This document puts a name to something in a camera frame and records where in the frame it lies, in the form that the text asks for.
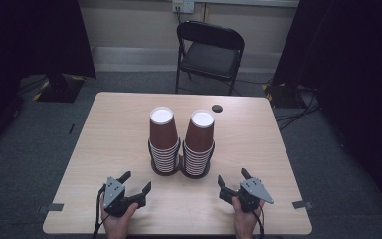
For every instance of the black folding chair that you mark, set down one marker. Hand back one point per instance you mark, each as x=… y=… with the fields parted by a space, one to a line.
x=209 y=58

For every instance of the black round table grommet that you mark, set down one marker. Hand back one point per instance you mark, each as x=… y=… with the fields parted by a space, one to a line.
x=217 y=108

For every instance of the white wall socket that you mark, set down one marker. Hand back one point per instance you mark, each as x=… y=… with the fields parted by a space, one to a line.
x=183 y=6

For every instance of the black curtain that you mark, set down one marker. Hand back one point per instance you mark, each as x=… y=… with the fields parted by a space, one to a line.
x=30 y=40
x=354 y=66

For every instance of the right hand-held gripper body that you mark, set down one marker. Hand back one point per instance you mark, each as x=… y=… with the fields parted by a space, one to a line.
x=252 y=192

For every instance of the grey tape strip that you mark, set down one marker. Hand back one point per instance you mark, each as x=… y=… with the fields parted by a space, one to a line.
x=302 y=204
x=51 y=207

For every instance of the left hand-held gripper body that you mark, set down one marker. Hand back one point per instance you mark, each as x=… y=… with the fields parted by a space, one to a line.
x=114 y=194

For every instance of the black stand base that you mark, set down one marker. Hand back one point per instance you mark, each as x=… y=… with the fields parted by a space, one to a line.
x=59 y=89
x=280 y=96

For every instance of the person's right hand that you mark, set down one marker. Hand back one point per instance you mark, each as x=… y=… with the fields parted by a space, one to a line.
x=243 y=222

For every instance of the person's left hand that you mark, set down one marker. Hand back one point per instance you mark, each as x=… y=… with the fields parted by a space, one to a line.
x=117 y=225

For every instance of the stack of brown paper cups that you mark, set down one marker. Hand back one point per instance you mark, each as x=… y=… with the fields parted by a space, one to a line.
x=163 y=132
x=195 y=161

